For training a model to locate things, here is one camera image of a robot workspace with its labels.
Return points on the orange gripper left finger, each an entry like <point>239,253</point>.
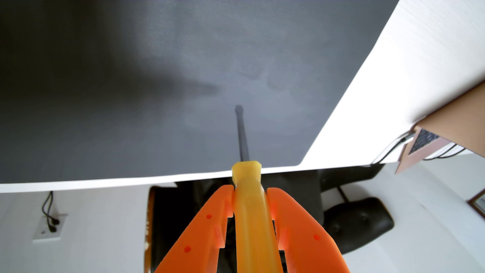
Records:
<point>200,235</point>

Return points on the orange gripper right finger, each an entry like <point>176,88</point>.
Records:
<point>307,239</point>

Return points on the black office chair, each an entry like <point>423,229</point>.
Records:
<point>360,223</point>

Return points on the pink laptop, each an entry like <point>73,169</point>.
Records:
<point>420,148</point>

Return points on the dark grey textured mat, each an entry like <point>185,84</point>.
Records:
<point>151,94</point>

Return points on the brown framed window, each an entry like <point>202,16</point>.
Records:
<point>478,203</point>

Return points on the brown cardboard box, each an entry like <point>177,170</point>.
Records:
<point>458,121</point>

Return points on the white wall socket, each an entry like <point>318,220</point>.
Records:
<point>45,233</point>

